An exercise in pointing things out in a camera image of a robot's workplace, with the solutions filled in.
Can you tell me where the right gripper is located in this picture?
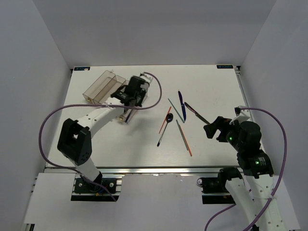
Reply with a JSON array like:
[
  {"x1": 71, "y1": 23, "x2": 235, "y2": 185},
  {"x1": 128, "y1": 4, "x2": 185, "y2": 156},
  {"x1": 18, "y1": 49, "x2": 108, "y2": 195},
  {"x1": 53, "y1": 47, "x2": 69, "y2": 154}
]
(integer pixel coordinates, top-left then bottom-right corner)
[{"x1": 203, "y1": 116, "x2": 244, "y2": 152}]

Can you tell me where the black spoon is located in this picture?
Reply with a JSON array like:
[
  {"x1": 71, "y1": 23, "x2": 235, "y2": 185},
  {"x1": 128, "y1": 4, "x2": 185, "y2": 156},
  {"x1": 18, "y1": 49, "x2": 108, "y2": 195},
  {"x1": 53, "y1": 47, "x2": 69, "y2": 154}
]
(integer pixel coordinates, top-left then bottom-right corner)
[{"x1": 157, "y1": 113, "x2": 174, "y2": 147}]

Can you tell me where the rainbow iridescent spoon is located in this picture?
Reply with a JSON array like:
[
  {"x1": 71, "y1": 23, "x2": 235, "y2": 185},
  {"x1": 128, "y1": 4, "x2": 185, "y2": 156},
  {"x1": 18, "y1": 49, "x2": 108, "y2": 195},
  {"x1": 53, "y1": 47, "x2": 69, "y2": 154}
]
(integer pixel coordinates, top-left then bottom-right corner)
[{"x1": 125, "y1": 109, "x2": 133, "y2": 123}]

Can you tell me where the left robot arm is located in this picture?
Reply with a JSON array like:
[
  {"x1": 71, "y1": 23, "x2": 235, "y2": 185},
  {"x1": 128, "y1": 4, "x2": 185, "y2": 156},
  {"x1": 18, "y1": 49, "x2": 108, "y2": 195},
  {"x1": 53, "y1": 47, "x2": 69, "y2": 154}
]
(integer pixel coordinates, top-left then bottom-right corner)
[{"x1": 57, "y1": 74, "x2": 153, "y2": 192}]

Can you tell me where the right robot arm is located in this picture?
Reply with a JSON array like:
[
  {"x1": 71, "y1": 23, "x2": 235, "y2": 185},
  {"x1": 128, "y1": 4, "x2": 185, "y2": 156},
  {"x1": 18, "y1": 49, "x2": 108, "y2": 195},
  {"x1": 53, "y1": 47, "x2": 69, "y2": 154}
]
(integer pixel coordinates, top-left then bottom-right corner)
[{"x1": 198, "y1": 115, "x2": 287, "y2": 231}]

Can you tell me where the orange chopstick lower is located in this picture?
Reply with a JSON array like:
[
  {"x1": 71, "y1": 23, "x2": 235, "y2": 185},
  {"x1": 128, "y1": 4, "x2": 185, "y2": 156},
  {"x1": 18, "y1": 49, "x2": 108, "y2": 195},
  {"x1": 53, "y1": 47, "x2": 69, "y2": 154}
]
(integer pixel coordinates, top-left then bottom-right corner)
[{"x1": 179, "y1": 125, "x2": 192, "y2": 157}]

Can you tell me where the black iridescent knife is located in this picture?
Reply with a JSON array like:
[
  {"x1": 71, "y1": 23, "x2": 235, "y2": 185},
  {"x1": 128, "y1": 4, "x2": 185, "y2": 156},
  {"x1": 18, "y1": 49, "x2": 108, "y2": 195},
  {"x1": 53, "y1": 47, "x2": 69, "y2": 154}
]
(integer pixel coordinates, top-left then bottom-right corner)
[{"x1": 184, "y1": 102, "x2": 210, "y2": 125}]

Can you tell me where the teal chopstick lower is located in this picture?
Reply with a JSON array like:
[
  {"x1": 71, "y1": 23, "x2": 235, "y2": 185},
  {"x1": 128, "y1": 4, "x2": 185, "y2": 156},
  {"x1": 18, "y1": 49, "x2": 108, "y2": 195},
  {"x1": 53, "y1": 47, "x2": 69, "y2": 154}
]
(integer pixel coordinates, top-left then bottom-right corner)
[{"x1": 176, "y1": 119, "x2": 189, "y2": 151}]

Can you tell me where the teal chopstick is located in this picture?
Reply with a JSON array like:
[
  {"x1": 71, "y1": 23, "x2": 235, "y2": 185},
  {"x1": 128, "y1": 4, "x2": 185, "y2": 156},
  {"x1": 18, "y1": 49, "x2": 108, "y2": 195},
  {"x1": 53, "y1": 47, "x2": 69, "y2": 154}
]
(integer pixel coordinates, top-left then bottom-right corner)
[
  {"x1": 168, "y1": 98, "x2": 185, "y2": 123},
  {"x1": 176, "y1": 119, "x2": 189, "y2": 151}
]

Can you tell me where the teal chopstick upper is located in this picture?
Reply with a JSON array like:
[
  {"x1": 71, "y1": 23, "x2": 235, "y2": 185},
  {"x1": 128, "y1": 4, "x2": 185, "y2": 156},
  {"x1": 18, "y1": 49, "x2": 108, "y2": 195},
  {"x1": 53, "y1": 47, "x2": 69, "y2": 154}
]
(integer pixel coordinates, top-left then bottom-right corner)
[{"x1": 168, "y1": 98, "x2": 185, "y2": 123}]

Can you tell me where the blue iridescent knife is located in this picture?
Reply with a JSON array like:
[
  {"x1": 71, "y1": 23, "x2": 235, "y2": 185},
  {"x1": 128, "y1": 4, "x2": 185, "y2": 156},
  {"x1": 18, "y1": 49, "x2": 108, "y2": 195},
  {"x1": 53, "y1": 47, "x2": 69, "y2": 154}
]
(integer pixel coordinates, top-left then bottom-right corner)
[{"x1": 178, "y1": 91, "x2": 186, "y2": 122}]

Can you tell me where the orange chopstick near spoons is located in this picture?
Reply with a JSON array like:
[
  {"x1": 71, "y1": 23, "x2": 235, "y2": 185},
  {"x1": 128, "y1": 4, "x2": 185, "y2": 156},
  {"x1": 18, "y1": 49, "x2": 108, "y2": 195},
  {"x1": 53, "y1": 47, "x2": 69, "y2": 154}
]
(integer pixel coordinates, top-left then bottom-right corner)
[{"x1": 158, "y1": 106, "x2": 171, "y2": 134}]

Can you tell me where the blue label right corner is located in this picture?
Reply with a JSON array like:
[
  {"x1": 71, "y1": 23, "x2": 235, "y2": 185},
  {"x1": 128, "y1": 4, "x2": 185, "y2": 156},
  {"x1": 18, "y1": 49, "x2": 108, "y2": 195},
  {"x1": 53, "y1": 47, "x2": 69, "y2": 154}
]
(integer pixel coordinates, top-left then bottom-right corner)
[{"x1": 216, "y1": 64, "x2": 233, "y2": 69}]

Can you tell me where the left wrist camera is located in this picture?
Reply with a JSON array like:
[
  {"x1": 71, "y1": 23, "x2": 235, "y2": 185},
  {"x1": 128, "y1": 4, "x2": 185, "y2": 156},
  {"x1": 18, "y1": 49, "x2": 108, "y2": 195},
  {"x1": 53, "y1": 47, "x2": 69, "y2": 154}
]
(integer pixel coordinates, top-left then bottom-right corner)
[{"x1": 140, "y1": 73, "x2": 153, "y2": 85}]

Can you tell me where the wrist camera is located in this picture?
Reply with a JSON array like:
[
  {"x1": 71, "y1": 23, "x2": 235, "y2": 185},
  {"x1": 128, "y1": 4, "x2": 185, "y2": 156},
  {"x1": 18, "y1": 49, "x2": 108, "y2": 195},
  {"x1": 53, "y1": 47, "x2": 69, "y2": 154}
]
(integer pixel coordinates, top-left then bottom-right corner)
[
  {"x1": 140, "y1": 73, "x2": 153, "y2": 85},
  {"x1": 229, "y1": 106, "x2": 251, "y2": 125}
]

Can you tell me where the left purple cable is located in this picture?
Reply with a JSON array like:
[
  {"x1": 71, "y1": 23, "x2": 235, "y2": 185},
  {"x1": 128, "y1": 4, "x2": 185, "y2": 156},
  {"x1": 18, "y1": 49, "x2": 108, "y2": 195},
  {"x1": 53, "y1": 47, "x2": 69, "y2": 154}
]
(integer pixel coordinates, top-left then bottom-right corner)
[{"x1": 38, "y1": 71, "x2": 162, "y2": 202}]

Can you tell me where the purple cable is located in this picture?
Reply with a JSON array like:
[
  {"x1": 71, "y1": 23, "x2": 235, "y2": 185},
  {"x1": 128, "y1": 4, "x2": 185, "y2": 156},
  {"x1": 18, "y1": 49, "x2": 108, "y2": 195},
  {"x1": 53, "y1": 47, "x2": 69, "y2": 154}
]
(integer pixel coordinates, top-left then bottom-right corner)
[
  {"x1": 38, "y1": 71, "x2": 162, "y2": 202},
  {"x1": 202, "y1": 106, "x2": 288, "y2": 231}
]

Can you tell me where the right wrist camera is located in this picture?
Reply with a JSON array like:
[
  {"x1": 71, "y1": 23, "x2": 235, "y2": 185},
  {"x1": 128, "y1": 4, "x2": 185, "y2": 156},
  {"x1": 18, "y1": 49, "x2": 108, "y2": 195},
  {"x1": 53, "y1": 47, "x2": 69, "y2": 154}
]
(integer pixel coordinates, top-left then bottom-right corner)
[{"x1": 229, "y1": 106, "x2": 251, "y2": 125}]

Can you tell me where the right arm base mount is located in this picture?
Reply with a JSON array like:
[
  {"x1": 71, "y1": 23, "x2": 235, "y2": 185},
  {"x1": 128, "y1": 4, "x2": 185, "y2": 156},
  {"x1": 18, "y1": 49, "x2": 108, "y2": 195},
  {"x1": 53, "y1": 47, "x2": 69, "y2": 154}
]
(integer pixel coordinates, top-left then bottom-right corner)
[{"x1": 196, "y1": 177, "x2": 235, "y2": 205}]

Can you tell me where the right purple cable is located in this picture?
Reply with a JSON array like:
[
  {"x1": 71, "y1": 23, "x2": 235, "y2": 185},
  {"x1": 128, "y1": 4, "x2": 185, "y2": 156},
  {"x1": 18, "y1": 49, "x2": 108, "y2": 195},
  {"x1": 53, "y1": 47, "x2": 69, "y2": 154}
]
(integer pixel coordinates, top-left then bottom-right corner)
[{"x1": 202, "y1": 106, "x2": 288, "y2": 231}]

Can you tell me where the aluminium table edge rail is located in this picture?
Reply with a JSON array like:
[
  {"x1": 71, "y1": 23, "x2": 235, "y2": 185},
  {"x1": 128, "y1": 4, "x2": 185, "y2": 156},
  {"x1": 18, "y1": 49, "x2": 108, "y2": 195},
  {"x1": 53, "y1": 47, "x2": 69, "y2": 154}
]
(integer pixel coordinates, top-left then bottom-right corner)
[{"x1": 44, "y1": 166, "x2": 244, "y2": 175}]

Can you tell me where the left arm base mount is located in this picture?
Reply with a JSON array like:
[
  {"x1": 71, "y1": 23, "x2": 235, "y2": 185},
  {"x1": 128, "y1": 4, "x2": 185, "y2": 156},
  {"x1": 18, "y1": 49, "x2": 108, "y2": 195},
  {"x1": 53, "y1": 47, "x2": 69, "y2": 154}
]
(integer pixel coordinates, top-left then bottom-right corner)
[{"x1": 71, "y1": 174, "x2": 123, "y2": 202}]

